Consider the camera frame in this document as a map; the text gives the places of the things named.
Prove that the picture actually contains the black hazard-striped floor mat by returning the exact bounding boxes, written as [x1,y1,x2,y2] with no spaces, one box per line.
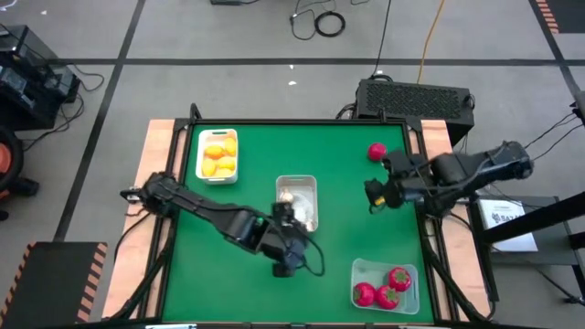
[0,240,109,329]
[534,0,585,36]

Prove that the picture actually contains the black and orange vacuum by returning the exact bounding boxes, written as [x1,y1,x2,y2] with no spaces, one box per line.
[0,125,40,220]

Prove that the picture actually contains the black computer case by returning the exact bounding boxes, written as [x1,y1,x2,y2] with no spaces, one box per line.
[355,78,475,143]

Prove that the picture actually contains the white box with logo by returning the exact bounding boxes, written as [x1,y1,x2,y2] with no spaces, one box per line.
[477,198,539,253]

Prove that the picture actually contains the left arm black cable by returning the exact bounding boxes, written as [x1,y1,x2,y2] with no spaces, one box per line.
[301,237,326,278]

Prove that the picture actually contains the coiled black cable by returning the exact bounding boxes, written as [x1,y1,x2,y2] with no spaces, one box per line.
[314,10,346,38]

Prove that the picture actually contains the black hanging cable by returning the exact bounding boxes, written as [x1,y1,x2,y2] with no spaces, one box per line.
[369,0,393,79]

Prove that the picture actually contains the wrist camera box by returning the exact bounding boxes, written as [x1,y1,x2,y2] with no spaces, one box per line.
[272,253,306,279]
[382,149,415,178]

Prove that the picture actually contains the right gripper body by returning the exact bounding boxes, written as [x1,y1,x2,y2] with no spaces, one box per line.
[372,178,399,212]

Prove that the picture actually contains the black side table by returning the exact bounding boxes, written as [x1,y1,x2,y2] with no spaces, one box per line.
[470,195,585,269]

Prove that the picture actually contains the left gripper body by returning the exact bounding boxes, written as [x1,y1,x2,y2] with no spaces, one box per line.
[272,214,306,250]

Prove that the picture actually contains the black equipment cart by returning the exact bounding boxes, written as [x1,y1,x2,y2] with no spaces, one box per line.
[0,23,81,132]

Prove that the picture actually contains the black diagonal beam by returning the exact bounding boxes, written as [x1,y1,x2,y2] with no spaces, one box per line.
[479,190,585,246]

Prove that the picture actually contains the grey plastic basket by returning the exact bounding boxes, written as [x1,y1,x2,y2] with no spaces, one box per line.
[274,175,319,233]

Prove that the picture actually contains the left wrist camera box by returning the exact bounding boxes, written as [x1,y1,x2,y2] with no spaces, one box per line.
[272,253,306,279]

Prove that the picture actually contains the green table mat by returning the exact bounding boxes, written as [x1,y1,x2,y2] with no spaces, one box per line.
[162,122,435,324]

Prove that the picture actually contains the black floor cable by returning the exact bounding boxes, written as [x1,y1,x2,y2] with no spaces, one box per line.
[518,102,585,156]
[290,0,316,41]

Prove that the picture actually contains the beige bread rolls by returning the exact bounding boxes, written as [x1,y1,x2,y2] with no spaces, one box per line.
[292,196,314,220]

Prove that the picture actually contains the white plastic basket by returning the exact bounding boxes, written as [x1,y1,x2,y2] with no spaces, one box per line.
[195,128,239,186]

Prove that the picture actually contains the yellow hanging cable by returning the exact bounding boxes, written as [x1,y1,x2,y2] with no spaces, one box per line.
[416,0,447,85]

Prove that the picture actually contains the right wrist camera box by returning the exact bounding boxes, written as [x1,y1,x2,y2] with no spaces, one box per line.
[382,149,415,178]

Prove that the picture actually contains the clear plastic basket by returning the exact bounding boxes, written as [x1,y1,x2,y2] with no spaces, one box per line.
[350,258,420,315]

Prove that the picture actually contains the orange-yellow lemon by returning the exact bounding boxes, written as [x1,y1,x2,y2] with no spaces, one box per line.
[203,144,226,161]

